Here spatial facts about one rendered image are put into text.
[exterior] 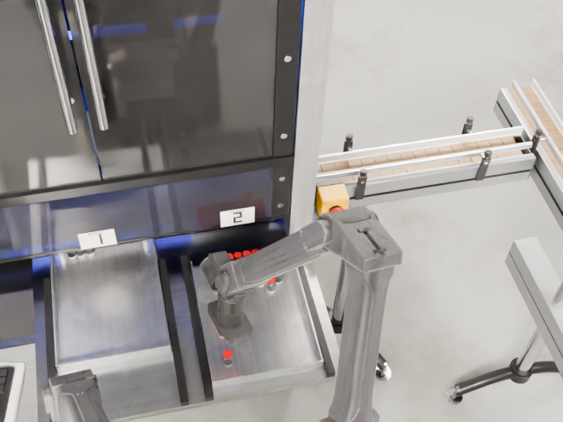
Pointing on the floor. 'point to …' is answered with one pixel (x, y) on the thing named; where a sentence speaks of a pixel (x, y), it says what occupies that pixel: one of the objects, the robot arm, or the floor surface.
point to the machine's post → (309, 108)
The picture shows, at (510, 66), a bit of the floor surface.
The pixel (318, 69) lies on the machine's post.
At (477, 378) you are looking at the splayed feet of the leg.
